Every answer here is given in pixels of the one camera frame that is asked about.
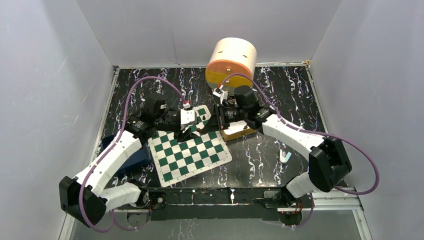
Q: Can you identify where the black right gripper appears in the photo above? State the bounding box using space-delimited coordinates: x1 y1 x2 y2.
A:
201 102 247 134

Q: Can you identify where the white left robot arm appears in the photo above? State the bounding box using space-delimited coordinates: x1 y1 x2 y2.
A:
59 109 198 232

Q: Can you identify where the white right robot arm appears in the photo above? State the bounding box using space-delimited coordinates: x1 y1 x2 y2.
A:
197 85 352 207

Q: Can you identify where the green white chess board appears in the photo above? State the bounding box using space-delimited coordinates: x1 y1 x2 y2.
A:
148 105 233 187

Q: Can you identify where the blue tin tray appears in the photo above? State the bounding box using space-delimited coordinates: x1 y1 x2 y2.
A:
116 143 152 175

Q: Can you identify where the small white blue tag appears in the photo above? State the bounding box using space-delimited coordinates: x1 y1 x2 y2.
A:
279 149 292 165

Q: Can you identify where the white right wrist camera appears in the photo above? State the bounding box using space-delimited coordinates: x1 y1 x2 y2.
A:
212 85 228 105

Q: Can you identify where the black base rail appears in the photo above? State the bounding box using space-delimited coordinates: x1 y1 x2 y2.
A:
125 187 316 223

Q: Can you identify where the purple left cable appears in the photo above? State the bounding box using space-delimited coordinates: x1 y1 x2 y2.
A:
78 76 191 234

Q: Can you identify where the purple cable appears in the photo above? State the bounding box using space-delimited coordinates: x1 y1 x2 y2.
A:
218 73 381 228
78 76 191 234

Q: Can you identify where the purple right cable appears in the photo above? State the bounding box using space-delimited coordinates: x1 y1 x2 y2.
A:
218 73 381 228

